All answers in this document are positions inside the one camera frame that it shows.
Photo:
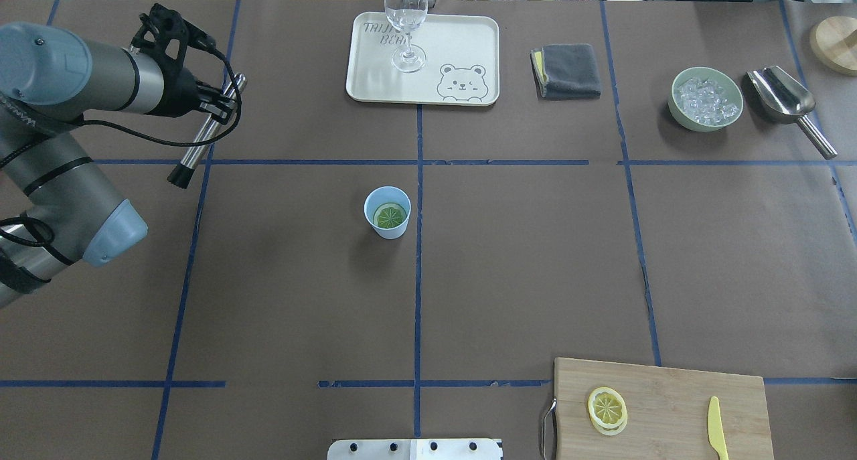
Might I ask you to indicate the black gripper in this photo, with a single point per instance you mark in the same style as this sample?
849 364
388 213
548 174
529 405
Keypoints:
179 91

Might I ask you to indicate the steel muddler black tip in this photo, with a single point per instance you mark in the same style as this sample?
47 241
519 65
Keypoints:
182 173

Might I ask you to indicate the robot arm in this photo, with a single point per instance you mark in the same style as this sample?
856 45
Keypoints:
50 78

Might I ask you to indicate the light blue paper cup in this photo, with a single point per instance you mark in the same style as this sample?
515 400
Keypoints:
382 195

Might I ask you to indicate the remaining lemon slice stack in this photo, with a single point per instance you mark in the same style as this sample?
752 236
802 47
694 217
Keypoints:
607 411

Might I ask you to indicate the clear wine glass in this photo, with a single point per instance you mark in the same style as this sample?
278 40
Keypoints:
406 16

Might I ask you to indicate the grey folded cloth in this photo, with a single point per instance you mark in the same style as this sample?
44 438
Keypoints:
566 71

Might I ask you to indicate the green bowl of ice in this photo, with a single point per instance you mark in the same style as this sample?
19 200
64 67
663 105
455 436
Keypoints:
705 100

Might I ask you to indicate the wooden cutting board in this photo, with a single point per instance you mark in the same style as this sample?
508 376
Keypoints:
668 412

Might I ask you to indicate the steel ice scoop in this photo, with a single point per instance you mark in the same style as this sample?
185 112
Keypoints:
787 101

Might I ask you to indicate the yellow plastic knife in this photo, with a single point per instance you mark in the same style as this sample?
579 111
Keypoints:
715 430

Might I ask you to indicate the wooden mug tree stand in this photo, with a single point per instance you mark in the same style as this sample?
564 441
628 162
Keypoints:
833 41

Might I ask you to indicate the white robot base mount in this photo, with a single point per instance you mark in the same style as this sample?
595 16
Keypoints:
450 448

